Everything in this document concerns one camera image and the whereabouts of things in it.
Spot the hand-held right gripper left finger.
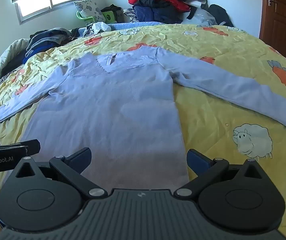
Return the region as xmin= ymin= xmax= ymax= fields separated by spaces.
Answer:
xmin=14 ymin=147 xmax=108 ymax=201

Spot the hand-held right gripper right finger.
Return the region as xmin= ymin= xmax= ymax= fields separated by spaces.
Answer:
xmin=174 ymin=149 xmax=267 ymax=200

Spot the lilac long-sleeved sweater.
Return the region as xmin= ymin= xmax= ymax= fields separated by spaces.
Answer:
xmin=0 ymin=46 xmax=286 ymax=190

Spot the pile of folded clothes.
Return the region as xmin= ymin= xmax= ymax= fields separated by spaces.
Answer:
xmin=23 ymin=27 xmax=81 ymax=64

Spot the zebra striped cloth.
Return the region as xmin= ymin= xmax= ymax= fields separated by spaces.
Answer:
xmin=0 ymin=69 xmax=21 ymax=88

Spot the white quilt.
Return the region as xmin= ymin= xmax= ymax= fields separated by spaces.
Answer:
xmin=0 ymin=39 xmax=31 ymax=96

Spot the yellow carrot print blanket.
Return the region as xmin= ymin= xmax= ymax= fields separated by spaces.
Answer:
xmin=0 ymin=22 xmax=286 ymax=240

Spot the white plastic bag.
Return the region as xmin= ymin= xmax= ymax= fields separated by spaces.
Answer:
xmin=84 ymin=22 xmax=112 ymax=36

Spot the clear plastic bag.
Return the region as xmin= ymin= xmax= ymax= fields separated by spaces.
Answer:
xmin=190 ymin=7 xmax=219 ymax=27

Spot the green plastic chair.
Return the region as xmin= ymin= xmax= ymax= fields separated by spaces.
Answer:
xmin=76 ymin=10 xmax=116 ymax=27

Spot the blue knitted blanket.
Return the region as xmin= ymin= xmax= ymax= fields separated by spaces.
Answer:
xmin=83 ymin=21 xmax=170 ymax=34

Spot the grey floral pillow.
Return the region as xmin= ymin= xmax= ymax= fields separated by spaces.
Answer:
xmin=73 ymin=0 xmax=106 ymax=24

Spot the black white checked cloth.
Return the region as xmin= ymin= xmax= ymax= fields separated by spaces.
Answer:
xmin=123 ymin=8 xmax=136 ymax=23

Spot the navy padded jacket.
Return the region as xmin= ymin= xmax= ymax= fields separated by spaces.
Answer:
xmin=133 ymin=4 xmax=184 ymax=24

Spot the metal door handle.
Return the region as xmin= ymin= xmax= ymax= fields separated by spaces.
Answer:
xmin=268 ymin=0 xmax=279 ymax=13

